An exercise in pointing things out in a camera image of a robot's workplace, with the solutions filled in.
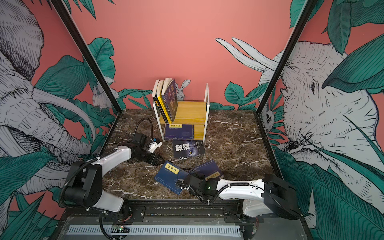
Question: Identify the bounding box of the white wooden book rack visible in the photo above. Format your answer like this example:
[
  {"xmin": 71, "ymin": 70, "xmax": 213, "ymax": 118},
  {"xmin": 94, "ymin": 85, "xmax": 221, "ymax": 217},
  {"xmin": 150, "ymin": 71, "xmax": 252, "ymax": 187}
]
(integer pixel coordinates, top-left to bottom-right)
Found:
[{"xmin": 153, "ymin": 84, "xmax": 210, "ymax": 142}]

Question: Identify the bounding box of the purple book on lower shelf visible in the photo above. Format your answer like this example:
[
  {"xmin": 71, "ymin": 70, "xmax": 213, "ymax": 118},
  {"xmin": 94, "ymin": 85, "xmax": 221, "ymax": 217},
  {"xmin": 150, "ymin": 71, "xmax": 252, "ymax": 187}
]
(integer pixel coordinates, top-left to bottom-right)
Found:
[{"xmin": 164, "ymin": 124, "xmax": 195, "ymax": 140}]

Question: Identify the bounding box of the black corner frame post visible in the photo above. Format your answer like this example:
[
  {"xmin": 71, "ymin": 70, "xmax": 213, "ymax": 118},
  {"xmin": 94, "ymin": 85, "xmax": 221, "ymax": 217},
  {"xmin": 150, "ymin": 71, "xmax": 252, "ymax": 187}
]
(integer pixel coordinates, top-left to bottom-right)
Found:
[
  {"xmin": 50, "ymin": 0, "xmax": 122, "ymax": 114},
  {"xmin": 256, "ymin": 0, "xmax": 318, "ymax": 116}
]

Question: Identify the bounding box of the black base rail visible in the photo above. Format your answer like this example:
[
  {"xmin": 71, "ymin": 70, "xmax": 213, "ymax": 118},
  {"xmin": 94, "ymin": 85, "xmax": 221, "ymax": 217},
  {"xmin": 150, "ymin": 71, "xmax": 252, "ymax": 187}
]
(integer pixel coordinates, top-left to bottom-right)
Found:
[{"xmin": 89, "ymin": 197, "xmax": 304, "ymax": 224}]

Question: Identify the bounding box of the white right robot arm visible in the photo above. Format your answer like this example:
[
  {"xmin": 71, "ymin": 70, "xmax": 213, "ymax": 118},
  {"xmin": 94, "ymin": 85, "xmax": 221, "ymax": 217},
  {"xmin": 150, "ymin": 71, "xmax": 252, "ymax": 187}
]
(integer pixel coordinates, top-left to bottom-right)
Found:
[{"xmin": 175, "ymin": 174, "xmax": 302, "ymax": 220}]

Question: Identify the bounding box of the black corner frame post right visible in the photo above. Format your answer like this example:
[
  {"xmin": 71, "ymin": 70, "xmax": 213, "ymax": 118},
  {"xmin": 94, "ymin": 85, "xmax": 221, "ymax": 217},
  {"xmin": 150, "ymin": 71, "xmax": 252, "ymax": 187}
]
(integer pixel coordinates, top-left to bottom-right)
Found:
[{"xmin": 256, "ymin": 0, "xmax": 318, "ymax": 116}]

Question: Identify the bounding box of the white slotted cable duct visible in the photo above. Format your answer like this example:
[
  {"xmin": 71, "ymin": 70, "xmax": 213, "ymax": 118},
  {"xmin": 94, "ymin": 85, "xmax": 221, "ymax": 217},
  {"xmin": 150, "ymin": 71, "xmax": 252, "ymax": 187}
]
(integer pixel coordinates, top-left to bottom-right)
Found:
[{"xmin": 65, "ymin": 225, "xmax": 242, "ymax": 237}]

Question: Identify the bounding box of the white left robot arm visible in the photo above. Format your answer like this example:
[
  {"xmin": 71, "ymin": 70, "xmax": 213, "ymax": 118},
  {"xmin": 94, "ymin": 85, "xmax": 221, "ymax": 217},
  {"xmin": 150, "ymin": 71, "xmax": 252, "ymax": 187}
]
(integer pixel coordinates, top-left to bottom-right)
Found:
[{"xmin": 59, "ymin": 145, "xmax": 164, "ymax": 214}]

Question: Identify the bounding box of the black corner frame post left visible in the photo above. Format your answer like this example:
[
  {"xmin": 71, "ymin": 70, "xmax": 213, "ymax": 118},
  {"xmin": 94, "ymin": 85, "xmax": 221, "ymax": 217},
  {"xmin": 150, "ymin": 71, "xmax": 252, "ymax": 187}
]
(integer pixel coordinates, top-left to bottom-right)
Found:
[{"xmin": 50, "ymin": 0, "xmax": 122, "ymax": 114}]

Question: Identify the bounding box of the dark wolf eye book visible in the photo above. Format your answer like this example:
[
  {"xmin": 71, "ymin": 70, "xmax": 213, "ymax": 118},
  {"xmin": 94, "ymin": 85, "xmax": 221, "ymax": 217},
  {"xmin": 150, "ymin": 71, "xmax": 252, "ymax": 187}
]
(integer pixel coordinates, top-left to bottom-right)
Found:
[{"xmin": 172, "ymin": 140, "xmax": 206, "ymax": 159}]

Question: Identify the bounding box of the purple portrait cover book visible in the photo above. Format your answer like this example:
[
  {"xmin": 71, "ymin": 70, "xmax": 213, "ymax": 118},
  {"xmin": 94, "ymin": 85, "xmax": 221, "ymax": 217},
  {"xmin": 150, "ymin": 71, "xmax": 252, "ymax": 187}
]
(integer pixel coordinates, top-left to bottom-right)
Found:
[{"xmin": 162, "ymin": 78, "xmax": 178, "ymax": 124}]

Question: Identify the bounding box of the blue book yellow label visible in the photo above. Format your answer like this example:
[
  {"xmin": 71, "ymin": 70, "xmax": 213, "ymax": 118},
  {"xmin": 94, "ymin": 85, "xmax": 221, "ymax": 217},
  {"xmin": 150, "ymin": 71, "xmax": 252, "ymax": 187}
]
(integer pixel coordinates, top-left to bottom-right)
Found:
[
  {"xmin": 195, "ymin": 161, "xmax": 224, "ymax": 181},
  {"xmin": 154, "ymin": 161, "xmax": 188, "ymax": 195}
]

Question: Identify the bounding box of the yellow cartoon cover book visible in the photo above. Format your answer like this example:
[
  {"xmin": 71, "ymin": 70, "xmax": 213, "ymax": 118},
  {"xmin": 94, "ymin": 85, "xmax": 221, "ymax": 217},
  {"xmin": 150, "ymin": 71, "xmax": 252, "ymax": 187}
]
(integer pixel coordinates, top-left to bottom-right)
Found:
[{"xmin": 156, "ymin": 80, "xmax": 172, "ymax": 124}]

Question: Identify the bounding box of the black book with gold title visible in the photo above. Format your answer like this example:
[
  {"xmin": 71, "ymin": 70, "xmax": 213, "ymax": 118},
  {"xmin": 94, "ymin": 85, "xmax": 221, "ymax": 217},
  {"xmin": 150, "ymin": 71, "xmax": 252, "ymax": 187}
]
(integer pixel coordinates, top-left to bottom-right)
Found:
[{"xmin": 152, "ymin": 80, "xmax": 169, "ymax": 124}]

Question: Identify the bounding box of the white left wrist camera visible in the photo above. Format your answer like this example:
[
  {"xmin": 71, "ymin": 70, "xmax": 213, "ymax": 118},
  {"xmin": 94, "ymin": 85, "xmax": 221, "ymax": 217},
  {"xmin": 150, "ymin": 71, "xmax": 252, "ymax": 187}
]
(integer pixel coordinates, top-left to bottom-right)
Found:
[{"xmin": 148, "ymin": 138, "xmax": 163, "ymax": 154}]

